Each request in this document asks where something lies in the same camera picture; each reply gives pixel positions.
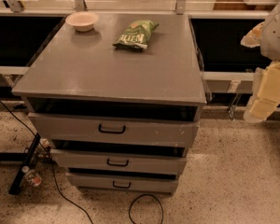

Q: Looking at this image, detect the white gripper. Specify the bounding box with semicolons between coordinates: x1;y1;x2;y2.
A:
241;1;280;123

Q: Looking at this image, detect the grey top drawer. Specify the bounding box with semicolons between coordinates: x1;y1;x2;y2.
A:
29;113;198;147

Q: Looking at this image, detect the grey drawer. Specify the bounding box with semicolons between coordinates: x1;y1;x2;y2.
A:
65;172;178;194
29;113;198;147
51;149;186;175

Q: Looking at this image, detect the grey drawer cabinet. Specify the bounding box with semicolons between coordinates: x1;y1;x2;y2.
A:
12;14;206;181

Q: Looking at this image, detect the grey middle drawer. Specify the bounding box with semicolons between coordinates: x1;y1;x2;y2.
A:
51;149;186;175

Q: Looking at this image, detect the grey bottom drawer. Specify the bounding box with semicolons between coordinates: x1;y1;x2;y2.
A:
65;172;178;194

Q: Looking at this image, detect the green chip bag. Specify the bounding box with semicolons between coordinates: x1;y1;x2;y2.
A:
113;20;159;50

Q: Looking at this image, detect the beige bowl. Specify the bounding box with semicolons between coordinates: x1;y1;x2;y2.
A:
65;11;99;32

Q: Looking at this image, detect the plastic bottle on floor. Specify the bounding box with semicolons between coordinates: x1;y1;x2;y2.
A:
21;166;42;187

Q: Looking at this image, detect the black table leg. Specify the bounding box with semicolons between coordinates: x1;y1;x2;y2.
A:
8;133;40;195

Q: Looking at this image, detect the black looped cable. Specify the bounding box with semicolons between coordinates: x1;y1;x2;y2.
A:
128;193;164;224

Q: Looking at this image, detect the black floor cable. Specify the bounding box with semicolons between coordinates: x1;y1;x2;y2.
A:
0;97;94;224

